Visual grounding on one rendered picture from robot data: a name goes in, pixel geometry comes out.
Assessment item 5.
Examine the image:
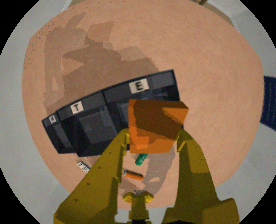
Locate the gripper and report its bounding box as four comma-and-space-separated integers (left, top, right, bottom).
53, 128, 240, 224

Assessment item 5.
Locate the white domino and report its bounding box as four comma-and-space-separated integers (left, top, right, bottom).
77, 160, 90, 173

